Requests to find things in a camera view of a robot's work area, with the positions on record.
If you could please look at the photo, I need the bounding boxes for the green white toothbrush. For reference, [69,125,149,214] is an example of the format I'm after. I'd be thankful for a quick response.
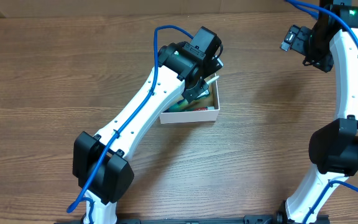
[166,75,219,113]

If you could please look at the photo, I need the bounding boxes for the Colgate toothpaste tube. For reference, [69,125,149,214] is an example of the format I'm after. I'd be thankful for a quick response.
[191,106,215,111]

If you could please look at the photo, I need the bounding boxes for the green white soap pack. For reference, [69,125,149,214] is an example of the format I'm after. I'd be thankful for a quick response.
[196,90,210,100]

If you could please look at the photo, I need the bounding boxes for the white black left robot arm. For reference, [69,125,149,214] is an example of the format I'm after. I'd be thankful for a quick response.
[67,27,223,223]

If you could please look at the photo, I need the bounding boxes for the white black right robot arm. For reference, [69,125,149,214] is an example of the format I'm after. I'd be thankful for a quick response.
[272,1,358,223]

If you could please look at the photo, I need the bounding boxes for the white cardboard box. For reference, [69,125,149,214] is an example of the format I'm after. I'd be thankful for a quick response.
[159,80,220,124]

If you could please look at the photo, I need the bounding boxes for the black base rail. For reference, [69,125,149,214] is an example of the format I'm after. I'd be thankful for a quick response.
[54,213,331,224]

